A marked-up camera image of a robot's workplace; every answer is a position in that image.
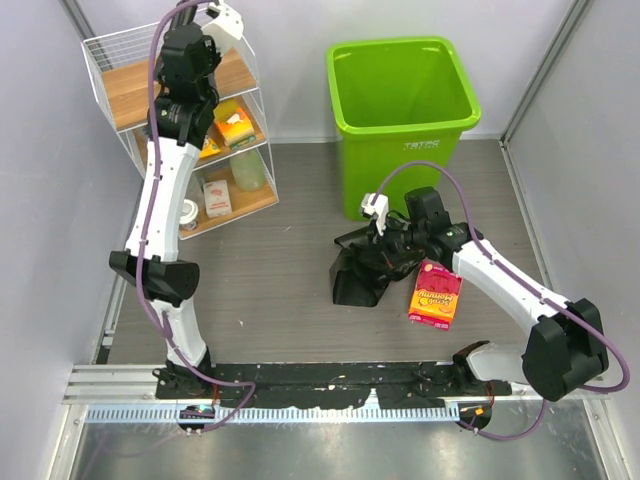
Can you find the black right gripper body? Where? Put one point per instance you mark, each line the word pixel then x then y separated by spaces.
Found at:
pixel 396 239

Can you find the black trash bag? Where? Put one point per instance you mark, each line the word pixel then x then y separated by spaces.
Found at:
pixel 357 279

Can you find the green plastic trash bin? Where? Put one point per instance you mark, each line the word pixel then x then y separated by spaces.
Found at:
pixel 395 101

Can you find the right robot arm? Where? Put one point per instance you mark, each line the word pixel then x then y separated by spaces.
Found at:
pixel 565 347

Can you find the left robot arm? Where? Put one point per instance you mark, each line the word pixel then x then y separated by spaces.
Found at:
pixel 182 97

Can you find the pink orange sponge package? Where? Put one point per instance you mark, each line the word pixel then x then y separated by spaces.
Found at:
pixel 435 296

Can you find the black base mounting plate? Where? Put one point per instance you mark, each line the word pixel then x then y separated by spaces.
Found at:
pixel 328 386

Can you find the translucent green bottle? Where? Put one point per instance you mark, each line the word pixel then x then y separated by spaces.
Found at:
pixel 248 171

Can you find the white red small box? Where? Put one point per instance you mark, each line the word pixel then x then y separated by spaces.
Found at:
pixel 217 198

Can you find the yellow orange sponge pack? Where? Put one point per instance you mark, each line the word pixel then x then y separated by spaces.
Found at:
pixel 233 124

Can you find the yellow snack bag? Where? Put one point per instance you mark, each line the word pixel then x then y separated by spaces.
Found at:
pixel 210 148

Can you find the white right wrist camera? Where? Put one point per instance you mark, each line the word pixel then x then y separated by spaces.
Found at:
pixel 375 207

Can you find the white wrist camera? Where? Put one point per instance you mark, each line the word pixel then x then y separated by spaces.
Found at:
pixel 225 27
pixel 375 207

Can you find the white wire shelf rack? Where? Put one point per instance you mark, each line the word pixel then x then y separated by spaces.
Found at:
pixel 117 64

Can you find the grey slotted cable duct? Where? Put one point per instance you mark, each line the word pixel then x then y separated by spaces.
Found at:
pixel 183 413

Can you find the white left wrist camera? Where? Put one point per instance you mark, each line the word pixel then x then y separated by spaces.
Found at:
pixel 225 27

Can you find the aluminium frame rail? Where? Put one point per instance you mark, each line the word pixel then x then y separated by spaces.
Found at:
pixel 101 384

